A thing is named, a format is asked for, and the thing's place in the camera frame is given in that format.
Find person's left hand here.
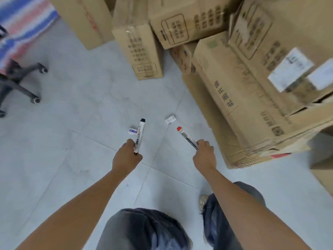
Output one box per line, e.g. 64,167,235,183
112,139,143,177

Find person's right hand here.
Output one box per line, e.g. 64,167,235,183
193,139,217,172

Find black-capped white marker pen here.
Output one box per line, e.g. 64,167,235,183
133,119,146,156

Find red-capped marker pen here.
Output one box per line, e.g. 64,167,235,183
176,126,199,150

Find person's right forearm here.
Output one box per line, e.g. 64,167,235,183
200,168,313,250

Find person's left forearm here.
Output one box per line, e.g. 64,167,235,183
16,169,130,250

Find bottom flattened cardboard box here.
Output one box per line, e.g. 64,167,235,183
181,72,292,170

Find person's right shoe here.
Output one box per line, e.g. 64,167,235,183
199,195,210,214

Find long flat cardboard box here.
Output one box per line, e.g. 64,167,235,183
192,31,333,157

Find person's right leg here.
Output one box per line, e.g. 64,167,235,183
202,181,266,250

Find person's leg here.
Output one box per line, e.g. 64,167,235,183
96,208,193,250
202,181,266,250

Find person's left leg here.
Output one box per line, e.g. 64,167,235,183
96,208,193,250

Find small red-printed cardboard box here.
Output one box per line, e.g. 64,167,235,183
170,41,199,75

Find tall upright cardboard box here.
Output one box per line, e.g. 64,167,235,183
112,0,164,81

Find large cardboard box white labels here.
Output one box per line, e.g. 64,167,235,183
228,0,333,116

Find cardboard box with framed print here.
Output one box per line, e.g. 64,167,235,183
148,0,244,50

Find black office chair base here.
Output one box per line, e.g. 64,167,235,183
0,59,48,118

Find cardboard box with red print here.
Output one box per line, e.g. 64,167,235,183
47,0,115,51

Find striped blue red tarp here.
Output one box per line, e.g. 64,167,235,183
0,0,60,73

